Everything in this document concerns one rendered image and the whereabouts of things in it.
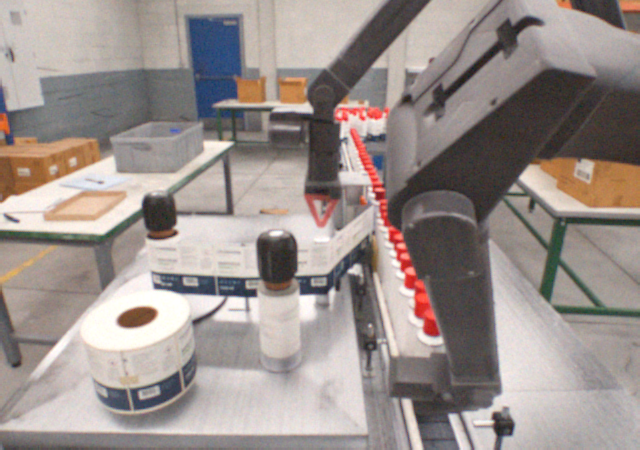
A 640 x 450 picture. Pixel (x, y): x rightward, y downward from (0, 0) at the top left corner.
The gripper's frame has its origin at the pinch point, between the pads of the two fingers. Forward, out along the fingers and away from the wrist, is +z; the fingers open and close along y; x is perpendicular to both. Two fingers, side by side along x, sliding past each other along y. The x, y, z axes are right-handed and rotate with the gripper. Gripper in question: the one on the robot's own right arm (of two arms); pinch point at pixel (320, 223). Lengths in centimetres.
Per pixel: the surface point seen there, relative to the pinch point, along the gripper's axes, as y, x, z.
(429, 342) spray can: 16.2, 19.1, 14.6
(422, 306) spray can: 10.5, 18.7, 11.2
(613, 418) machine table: 13, 60, 34
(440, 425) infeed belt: 18.8, 22.6, 30.8
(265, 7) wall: -774, -104, -104
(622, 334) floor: -124, 178, 113
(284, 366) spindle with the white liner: 4.5, -6.5, 30.7
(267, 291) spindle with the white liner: 3.5, -10.0, 13.4
